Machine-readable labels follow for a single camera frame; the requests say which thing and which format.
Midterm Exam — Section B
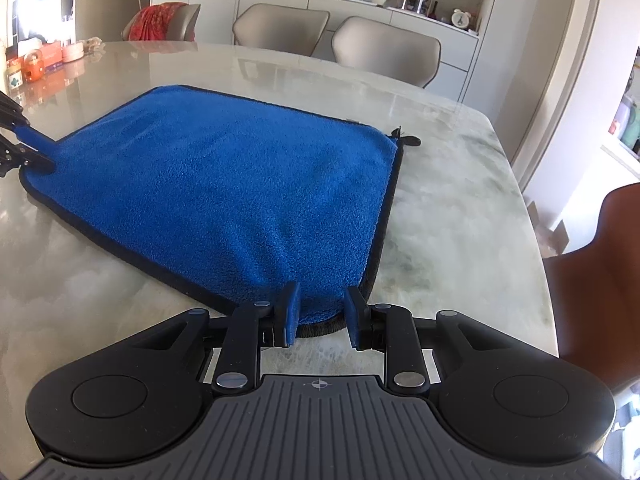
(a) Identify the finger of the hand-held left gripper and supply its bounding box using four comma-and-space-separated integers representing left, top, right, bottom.
0, 91, 58, 156
0, 143, 56, 177

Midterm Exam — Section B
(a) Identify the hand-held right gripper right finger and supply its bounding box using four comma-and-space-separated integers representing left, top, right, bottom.
345, 286, 521, 395

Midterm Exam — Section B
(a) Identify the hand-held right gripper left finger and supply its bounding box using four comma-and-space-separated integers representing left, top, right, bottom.
120, 282, 301, 394

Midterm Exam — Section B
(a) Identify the blue and grey towel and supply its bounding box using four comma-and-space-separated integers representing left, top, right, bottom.
19, 85, 422, 339

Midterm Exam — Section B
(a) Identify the orange box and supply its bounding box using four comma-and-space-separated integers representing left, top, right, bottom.
7, 42, 64, 87

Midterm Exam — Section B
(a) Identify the red patterned cloth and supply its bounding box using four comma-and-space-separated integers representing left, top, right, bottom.
127, 3, 189, 42

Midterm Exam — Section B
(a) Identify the beige chair with red cloth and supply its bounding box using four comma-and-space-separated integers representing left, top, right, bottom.
121, 3, 202, 43

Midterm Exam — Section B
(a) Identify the cardboard box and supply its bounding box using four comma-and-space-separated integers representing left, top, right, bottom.
527, 200, 571, 259

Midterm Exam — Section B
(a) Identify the brown leather chair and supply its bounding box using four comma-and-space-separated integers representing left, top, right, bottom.
542, 182, 640, 397

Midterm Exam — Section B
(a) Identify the beige dining chair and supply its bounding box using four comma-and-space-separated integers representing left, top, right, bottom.
331, 16, 442, 90
232, 3, 331, 59

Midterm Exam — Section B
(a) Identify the white sideboard cabinet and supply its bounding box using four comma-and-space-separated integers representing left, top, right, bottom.
239, 0, 481, 107

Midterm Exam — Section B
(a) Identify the green jug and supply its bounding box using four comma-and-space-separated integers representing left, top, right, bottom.
622, 106, 640, 144

